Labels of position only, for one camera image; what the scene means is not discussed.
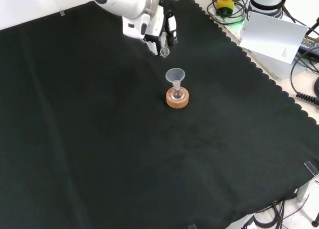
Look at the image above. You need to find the black coiled cable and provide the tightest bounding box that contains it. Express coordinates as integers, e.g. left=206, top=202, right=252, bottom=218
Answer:
left=296, top=91, right=319, bottom=104

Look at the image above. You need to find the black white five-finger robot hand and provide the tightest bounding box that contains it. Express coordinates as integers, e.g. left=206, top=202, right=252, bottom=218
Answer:
left=122, top=0, right=179, bottom=57

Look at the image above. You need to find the clear round-bottom flask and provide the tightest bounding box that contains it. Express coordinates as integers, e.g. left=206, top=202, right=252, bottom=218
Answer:
left=171, top=86, right=185, bottom=101

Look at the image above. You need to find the grey metal bench leg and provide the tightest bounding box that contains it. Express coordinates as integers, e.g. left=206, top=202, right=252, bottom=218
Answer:
left=297, top=175, right=319, bottom=203

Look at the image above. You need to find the pale white board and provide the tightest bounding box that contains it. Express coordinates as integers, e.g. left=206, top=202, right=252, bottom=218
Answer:
left=239, top=10, right=310, bottom=65

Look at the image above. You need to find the yellow stop button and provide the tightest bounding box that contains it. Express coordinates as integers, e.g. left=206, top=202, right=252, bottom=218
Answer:
left=216, top=0, right=235, bottom=17

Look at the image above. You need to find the clear glass graduated cylinder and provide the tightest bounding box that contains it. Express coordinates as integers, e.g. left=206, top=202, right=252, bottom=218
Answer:
left=160, top=31, right=170, bottom=59

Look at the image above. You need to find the clear plastic funnel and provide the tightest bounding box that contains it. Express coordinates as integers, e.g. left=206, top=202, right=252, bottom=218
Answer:
left=165, top=67, right=186, bottom=90

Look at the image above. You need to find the black power adapter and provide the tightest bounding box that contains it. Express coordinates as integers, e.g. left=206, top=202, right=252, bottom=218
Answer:
left=298, top=35, right=319, bottom=56

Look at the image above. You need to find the black scalloped bench cloth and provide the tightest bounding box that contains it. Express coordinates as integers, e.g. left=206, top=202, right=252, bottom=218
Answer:
left=0, top=0, right=319, bottom=229

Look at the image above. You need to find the brown cork ring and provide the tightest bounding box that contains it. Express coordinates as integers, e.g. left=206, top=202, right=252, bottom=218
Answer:
left=165, top=87, right=190, bottom=110

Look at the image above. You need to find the black tripod leg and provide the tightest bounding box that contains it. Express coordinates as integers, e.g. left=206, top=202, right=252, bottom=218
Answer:
left=305, top=16, right=319, bottom=38

